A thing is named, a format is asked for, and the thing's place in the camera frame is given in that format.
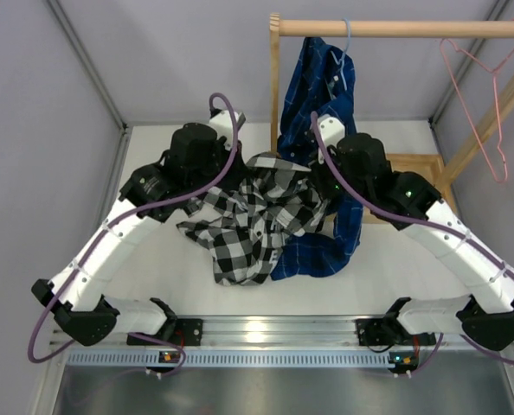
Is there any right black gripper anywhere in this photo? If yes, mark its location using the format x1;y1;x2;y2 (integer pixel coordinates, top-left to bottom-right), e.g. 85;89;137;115
310;144;372;207

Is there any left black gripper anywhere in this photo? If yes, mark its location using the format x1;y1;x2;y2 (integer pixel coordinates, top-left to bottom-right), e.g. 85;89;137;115
186;135;248;195

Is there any black white checkered shirt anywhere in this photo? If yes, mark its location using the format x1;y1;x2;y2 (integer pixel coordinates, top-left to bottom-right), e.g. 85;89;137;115
177;153;330;286

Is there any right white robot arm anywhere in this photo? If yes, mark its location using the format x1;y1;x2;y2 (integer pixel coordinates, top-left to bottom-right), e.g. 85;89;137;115
309;126;514;352

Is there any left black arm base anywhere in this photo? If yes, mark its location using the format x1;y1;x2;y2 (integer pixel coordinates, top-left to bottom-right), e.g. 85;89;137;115
126;297;203;348

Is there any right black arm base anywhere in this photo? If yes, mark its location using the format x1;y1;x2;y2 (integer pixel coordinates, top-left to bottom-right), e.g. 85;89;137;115
356;317;408;347

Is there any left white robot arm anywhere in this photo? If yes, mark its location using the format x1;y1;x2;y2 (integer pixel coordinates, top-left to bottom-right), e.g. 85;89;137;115
32;117;244;346

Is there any blue plaid shirt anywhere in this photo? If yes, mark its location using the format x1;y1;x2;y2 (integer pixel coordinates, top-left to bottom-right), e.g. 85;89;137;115
271;37;363;281

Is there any wooden clothes rack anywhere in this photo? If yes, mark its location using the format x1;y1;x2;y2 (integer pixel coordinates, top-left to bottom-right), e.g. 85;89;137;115
269;13;514;209

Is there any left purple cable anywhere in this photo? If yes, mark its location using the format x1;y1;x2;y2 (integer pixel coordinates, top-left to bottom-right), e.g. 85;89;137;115
25;91;241;373

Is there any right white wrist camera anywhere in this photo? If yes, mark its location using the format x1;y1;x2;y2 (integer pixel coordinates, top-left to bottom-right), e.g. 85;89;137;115
318;114;346;147

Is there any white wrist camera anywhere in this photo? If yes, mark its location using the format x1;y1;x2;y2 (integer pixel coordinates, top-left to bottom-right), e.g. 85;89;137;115
318;114;346;147
209;110;246;142

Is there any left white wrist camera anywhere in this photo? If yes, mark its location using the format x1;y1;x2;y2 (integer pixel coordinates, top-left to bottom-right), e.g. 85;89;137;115
209;110;246;142

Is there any left aluminium frame post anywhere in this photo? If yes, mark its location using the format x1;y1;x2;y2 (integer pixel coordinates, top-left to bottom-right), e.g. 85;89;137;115
42;0;131;131

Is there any aluminium frame post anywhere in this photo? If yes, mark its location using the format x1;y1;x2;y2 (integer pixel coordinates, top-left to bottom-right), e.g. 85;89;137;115
427;0;513;126
42;0;131;131

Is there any blue wire hanger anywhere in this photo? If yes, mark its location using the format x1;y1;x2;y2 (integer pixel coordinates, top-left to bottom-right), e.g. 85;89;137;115
331;19;351;91

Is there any aluminium mounting rail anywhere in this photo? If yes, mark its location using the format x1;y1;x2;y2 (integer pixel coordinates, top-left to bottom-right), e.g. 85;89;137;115
51;314;479;349

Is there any pink wire hanger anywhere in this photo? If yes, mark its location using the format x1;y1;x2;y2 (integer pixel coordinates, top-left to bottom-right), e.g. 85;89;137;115
439;17;514;185

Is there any right aluminium frame post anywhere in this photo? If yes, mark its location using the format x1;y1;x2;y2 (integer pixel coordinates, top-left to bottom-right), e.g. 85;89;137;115
427;0;513;126

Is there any slotted grey cable duct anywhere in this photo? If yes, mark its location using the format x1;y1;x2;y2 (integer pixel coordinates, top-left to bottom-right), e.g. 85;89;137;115
67;349;398;368

